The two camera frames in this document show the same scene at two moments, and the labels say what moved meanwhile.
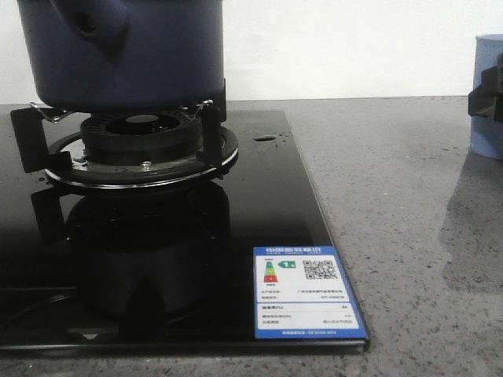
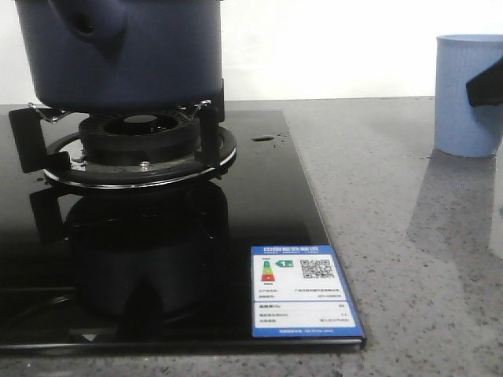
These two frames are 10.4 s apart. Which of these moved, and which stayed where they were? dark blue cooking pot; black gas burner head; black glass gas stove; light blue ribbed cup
Moved: light blue ribbed cup
Stayed: black gas burner head; black glass gas stove; dark blue cooking pot
